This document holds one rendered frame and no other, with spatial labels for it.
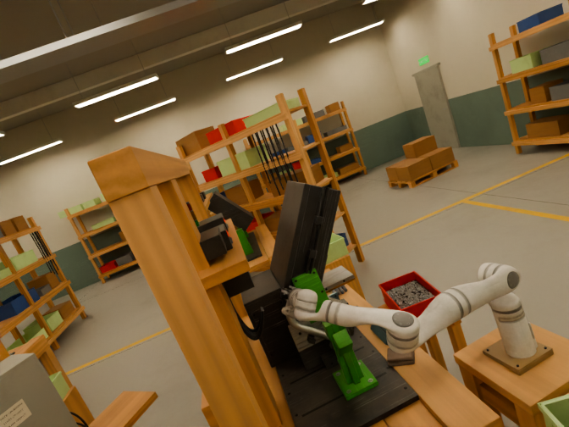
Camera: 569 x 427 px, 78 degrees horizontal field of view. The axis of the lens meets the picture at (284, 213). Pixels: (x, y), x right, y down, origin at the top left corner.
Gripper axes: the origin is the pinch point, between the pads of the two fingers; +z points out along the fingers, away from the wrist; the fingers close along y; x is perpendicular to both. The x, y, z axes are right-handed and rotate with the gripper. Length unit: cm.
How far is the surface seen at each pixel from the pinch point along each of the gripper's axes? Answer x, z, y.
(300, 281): -5.9, 2.8, -0.9
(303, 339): 16.3, 4.9, -12.0
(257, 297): 7.8, 8.3, 13.0
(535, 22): -492, 299, -236
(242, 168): -109, 307, 76
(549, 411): -1, -63, -62
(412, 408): 17, -34, -45
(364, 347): 9.3, 0.8, -36.9
